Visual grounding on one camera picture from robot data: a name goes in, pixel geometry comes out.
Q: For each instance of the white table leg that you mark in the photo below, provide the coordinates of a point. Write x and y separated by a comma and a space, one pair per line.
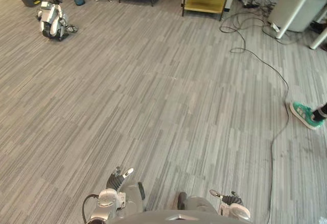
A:
296, 9
319, 39

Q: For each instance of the robot right arm silver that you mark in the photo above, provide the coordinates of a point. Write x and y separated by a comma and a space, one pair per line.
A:
238, 211

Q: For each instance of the folded white humanoid robot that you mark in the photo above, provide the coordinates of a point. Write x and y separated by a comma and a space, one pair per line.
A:
51, 17

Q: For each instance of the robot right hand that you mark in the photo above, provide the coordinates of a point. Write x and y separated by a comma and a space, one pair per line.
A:
228, 199

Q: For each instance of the robot left leg silver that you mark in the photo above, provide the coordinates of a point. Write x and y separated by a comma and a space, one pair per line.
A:
132, 193

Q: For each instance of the person's green shoe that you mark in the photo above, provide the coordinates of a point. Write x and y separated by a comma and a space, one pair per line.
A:
301, 113

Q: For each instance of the robot grey torso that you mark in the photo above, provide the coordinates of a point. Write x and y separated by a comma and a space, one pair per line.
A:
178, 217

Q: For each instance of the white cabinet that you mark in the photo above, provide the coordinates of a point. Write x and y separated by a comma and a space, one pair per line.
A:
291, 7

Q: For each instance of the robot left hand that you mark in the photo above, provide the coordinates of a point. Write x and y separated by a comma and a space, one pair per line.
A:
116, 182

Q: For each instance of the person's leg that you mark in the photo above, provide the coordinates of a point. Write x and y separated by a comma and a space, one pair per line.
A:
321, 112

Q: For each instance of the white power strip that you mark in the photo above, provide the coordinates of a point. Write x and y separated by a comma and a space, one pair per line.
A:
275, 27

